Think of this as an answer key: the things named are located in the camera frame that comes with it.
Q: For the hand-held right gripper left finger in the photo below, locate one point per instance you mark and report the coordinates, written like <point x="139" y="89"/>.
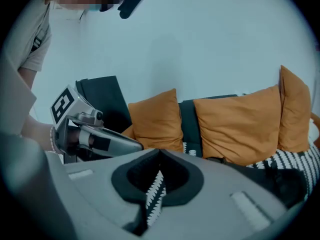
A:
<point x="95" y="184"/>

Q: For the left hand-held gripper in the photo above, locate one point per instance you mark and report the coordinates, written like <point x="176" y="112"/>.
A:
<point x="65" y="102"/>

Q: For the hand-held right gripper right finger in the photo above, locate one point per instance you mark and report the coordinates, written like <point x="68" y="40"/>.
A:
<point x="220" y="184"/>

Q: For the person's left forearm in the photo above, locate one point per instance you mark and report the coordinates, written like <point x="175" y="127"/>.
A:
<point x="37" y="134"/>

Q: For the small orange cushion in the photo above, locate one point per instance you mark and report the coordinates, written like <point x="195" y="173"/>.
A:
<point x="157" y="120"/>

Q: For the black upright panel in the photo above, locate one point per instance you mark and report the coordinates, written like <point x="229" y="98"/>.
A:
<point x="105" y="101"/>

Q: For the large orange cushion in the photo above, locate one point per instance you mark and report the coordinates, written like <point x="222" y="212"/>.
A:
<point x="237" y="124"/>

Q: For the black and white patterned blanket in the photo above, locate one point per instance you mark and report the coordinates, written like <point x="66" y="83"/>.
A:
<point x="290" y="160"/>

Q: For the tall orange cushion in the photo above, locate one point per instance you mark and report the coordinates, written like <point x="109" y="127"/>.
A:
<point x="295" y="109"/>

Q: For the beige t-shirt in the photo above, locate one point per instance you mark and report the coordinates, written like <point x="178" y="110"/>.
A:
<point x="27" y="34"/>

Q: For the black head-mounted camera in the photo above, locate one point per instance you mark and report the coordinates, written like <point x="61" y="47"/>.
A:
<point x="132" y="1"/>

